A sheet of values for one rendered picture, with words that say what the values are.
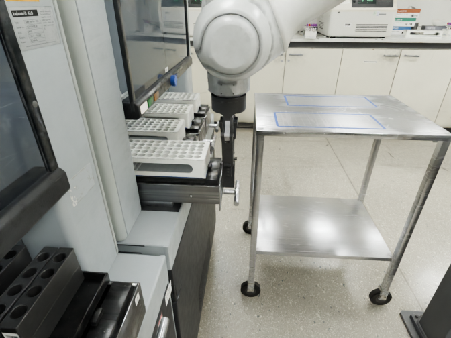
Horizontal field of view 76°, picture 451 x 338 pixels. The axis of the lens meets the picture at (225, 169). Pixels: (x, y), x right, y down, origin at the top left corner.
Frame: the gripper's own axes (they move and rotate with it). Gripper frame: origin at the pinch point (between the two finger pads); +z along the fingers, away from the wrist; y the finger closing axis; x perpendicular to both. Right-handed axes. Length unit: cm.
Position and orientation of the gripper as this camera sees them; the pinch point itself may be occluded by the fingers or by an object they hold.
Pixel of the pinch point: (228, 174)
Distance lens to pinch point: 71.9
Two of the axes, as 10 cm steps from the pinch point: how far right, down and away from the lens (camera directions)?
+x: 10.0, 0.3, -0.7
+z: 0.0, 8.7, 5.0
